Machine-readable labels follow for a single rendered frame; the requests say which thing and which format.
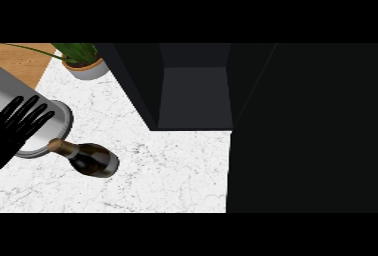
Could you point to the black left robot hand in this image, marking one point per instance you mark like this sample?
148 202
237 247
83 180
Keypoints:
17 126

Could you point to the dark wine bottle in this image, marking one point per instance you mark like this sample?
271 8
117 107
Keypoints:
91 159

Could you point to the dark grey open cabinet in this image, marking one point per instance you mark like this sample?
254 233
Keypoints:
192 96

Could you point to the dark grey cabinet door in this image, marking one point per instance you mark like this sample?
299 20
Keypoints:
305 130

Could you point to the grey metal pot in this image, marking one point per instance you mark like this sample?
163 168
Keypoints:
42 133

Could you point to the potted green plant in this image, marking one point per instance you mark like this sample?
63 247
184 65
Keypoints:
83 61

